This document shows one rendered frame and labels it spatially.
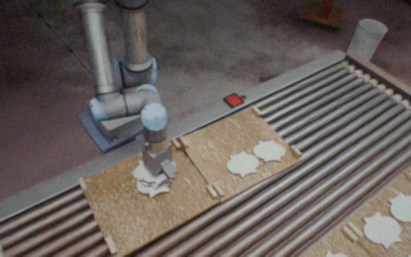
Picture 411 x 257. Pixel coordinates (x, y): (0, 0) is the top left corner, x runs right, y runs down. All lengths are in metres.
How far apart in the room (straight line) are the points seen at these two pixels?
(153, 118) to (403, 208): 0.99
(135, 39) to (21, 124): 1.92
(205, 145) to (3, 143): 1.90
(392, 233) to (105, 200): 1.03
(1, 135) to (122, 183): 1.84
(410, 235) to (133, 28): 1.23
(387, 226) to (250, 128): 0.64
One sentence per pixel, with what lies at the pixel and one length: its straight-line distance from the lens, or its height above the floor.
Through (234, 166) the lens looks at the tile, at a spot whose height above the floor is 0.95.
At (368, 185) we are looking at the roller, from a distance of 1.47.
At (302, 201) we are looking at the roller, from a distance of 1.31.
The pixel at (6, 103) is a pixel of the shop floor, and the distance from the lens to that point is 3.24.
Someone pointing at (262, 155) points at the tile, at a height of 0.95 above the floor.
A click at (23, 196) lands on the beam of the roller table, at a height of 0.92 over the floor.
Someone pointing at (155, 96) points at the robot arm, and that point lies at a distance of 1.06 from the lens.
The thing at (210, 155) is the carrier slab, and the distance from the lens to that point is 1.33.
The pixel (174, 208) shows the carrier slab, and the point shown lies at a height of 0.94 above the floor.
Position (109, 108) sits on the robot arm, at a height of 1.28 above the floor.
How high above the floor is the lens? 1.99
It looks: 47 degrees down
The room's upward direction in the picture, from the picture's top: 5 degrees clockwise
